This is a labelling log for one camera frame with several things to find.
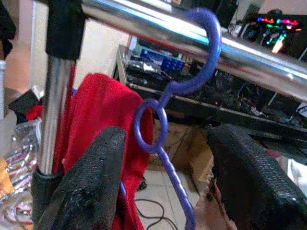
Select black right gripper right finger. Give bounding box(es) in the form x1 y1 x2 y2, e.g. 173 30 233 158
206 123 307 230

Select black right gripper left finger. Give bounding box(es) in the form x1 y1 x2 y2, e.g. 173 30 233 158
52 126 127 230

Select purple plastic clothes hanger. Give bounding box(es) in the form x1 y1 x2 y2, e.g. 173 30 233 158
118 7 223 230

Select plastic bag colourful contents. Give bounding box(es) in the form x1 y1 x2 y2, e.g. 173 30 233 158
0 119 41 230

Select red fleece garment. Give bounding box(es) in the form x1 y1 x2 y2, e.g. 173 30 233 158
52 73 155 230

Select brown cardboard box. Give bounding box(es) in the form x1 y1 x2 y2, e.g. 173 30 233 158
153 119 214 192

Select metal storage shelf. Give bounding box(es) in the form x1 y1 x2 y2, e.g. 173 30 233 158
112 44 307 154

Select blue box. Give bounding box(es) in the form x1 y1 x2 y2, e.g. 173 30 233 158
140 47 185 70

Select computer with coloured lights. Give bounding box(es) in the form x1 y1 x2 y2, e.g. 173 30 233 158
242 9 303 53

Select black hanging garment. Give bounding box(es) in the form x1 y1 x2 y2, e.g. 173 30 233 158
0 0 17 59

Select black floor cable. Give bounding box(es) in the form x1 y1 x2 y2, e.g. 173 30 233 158
135 198 178 230

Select clothes rack frame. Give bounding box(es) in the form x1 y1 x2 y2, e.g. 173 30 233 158
31 0 87 226

